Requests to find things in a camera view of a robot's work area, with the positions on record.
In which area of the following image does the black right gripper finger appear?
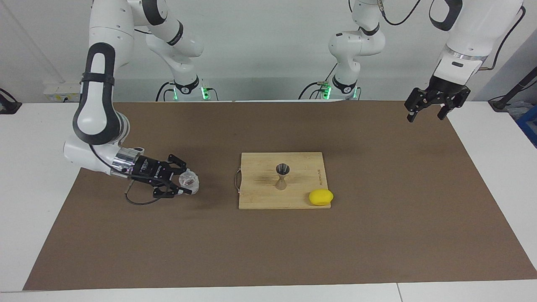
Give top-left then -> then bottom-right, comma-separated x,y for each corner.
153,181 -> 193,198
168,154 -> 188,174

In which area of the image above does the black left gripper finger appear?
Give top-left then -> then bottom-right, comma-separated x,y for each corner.
405,88 -> 435,123
437,88 -> 471,121

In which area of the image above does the small clear glass cup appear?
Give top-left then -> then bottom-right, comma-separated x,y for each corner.
179,169 -> 200,194

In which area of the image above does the metal double jigger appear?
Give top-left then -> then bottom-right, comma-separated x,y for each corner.
275,164 -> 290,190

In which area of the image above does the black stand with pole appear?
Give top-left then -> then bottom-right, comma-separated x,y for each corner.
489,67 -> 537,112

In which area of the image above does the brown table mat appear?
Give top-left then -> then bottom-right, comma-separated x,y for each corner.
23,100 -> 537,291

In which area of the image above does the crumpled clear plastic bag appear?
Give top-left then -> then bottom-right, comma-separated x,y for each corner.
506,101 -> 531,120

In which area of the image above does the blue crate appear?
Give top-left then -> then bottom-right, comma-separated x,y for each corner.
515,105 -> 537,148

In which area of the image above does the wooden cutting board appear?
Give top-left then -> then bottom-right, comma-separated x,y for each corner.
234,152 -> 332,210

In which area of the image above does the yellow lemon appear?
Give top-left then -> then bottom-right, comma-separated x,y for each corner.
309,189 -> 334,206

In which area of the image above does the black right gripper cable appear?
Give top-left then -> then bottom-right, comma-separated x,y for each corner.
89,145 -> 162,206

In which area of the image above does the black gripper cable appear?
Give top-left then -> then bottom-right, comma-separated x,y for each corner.
89,145 -> 162,206
380,0 -> 527,70

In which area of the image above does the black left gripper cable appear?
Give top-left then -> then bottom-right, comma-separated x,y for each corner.
380,0 -> 527,70

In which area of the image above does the thin black base cable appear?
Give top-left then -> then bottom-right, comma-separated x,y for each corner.
321,62 -> 339,84

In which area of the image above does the white wall socket box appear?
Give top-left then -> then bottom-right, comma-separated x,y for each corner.
43,82 -> 84,102

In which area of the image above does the black clamp mount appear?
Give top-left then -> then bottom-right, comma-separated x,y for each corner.
0,88 -> 22,115

